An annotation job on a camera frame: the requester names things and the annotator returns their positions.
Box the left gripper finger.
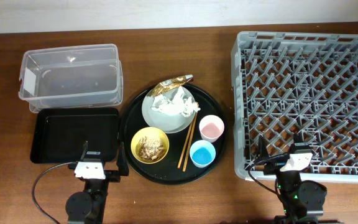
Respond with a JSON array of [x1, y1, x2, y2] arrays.
[[80, 141, 88, 161], [116, 142, 129, 176]]

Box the food scraps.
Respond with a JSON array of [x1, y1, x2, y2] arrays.
[[138, 136, 165, 161]]

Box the yellow bowl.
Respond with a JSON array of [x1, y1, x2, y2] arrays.
[[131, 127, 170, 164]]

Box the light grey plate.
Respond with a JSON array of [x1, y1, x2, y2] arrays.
[[142, 86, 198, 134]]

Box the pink cup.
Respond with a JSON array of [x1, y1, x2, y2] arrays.
[[199, 115, 224, 143]]

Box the wooden chopstick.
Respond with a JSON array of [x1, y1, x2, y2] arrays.
[[177, 114, 197, 169], [182, 117, 197, 172]]

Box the blue cup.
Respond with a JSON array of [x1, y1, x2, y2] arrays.
[[190, 140, 216, 168]]

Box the white tissue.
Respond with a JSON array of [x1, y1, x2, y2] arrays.
[[151, 86, 201, 118]]

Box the gold snack wrapper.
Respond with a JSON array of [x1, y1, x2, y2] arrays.
[[147, 75, 193, 96]]

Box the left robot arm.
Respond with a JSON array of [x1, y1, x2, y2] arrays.
[[65, 142, 129, 224]]

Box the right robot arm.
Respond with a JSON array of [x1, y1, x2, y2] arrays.
[[255, 134, 327, 224]]

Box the grey dishwasher rack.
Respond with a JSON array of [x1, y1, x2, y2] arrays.
[[231, 31, 358, 184]]

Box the black rectangular tray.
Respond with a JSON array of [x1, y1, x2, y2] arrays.
[[30, 108, 119, 164]]

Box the round black tray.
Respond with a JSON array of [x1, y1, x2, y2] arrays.
[[119, 84, 228, 185]]

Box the clear plastic bin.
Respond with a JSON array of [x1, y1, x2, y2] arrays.
[[18, 44, 124, 113]]

